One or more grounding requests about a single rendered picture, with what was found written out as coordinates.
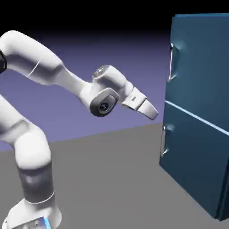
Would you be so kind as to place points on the blue cabinet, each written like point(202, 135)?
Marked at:
point(196, 125)

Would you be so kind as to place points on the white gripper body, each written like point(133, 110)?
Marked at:
point(148, 110)

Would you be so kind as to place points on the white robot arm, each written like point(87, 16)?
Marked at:
point(44, 60)

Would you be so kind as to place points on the short blue cabinet door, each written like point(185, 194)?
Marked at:
point(193, 157)

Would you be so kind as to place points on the tall blue cabinet door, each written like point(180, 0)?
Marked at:
point(202, 71)

